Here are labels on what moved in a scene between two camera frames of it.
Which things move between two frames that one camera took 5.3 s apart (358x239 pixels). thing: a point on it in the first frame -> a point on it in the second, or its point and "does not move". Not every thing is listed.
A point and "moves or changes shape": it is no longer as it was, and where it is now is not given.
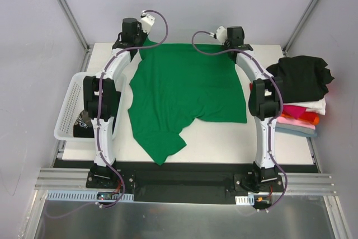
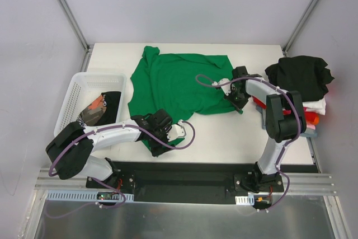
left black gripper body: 141,38 -> 156,141
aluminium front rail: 299,183 does not move
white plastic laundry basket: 74,104 does not move
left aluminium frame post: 69,17 does not move
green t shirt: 173,84 moves or changes shape
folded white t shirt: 319,106 does not move
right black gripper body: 246,46 -> 236,99
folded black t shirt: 304,78 does not move
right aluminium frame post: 308,10 does not move
